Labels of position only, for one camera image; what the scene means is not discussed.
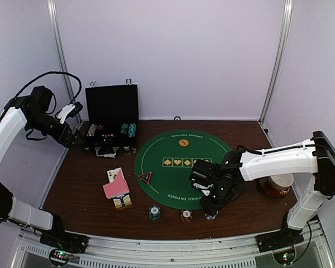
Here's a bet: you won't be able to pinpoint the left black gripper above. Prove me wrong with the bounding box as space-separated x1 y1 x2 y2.
26 111 87 148

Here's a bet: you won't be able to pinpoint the blue pink chip stack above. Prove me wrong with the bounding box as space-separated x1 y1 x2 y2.
204 212 218 221

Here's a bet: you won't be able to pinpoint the red black chip stack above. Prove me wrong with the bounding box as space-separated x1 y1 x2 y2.
180 209 193 223

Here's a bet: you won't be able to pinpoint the orange round button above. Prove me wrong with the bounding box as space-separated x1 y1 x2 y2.
179 139 189 147

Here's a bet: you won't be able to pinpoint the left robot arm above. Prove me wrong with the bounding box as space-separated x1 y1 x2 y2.
0 95 82 248

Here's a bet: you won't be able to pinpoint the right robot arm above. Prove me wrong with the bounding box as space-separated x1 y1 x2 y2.
189 131 335 247

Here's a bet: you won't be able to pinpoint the blue pink chips in case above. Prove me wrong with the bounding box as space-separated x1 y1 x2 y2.
86 124 97 138

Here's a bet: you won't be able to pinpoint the dice row in case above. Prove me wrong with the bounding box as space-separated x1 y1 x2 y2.
102 134 114 138

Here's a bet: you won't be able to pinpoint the black poker chip case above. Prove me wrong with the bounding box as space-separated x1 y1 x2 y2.
82 84 139 158

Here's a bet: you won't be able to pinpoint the white patterned teacup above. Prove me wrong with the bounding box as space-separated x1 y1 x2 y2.
269 174 294 192

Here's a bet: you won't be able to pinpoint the ace of spades card pack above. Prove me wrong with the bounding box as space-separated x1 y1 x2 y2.
107 167 122 183

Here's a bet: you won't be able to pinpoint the teal chips in case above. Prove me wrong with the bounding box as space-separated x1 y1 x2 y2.
120 123 137 137

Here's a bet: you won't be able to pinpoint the round green poker mat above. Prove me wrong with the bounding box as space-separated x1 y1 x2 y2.
134 130 232 210

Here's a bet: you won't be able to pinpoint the pink backed card deck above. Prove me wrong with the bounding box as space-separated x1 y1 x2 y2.
103 179 130 199

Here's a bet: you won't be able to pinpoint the blue green chip stack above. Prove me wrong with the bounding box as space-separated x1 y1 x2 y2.
149 205 161 221

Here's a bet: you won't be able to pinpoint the black red triangular button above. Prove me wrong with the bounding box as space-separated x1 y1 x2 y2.
137 172 152 185

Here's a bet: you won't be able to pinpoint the blue yellow card box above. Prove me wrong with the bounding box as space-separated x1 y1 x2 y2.
113 194 132 209

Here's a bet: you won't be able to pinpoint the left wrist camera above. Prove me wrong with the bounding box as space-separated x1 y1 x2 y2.
55 102 83 125

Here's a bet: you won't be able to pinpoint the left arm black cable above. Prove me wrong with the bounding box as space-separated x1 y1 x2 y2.
5 71 82 112

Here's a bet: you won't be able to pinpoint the right aluminium frame post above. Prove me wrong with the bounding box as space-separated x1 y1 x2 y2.
258 0 294 125

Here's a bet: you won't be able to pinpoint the aluminium frame post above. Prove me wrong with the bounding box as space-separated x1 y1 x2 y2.
46 0 83 125
258 0 294 125

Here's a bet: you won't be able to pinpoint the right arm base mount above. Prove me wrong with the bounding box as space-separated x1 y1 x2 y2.
256 229 304 252

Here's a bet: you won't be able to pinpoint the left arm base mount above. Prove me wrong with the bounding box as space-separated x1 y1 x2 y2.
36 229 89 253

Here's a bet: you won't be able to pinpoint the aluminium front rail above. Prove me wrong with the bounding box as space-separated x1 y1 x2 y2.
8 220 335 267

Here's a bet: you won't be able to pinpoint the left aluminium frame post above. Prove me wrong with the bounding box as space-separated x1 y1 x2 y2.
46 0 83 125

